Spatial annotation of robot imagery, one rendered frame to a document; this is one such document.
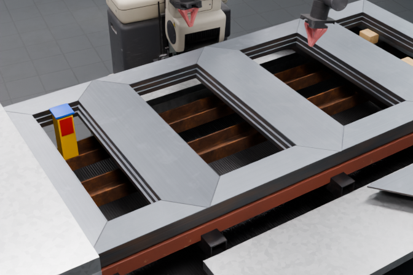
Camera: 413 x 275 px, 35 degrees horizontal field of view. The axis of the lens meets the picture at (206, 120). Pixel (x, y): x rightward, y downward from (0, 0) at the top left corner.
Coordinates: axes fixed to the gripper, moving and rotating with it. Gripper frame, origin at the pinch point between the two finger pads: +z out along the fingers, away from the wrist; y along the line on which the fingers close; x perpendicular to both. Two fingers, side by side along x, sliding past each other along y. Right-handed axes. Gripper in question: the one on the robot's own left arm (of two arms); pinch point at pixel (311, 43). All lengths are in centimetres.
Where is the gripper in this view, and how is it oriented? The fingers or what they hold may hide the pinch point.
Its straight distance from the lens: 215.1
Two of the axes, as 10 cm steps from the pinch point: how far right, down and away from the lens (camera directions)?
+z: -1.8, 8.9, 4.2
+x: -5.4, -4.5, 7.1
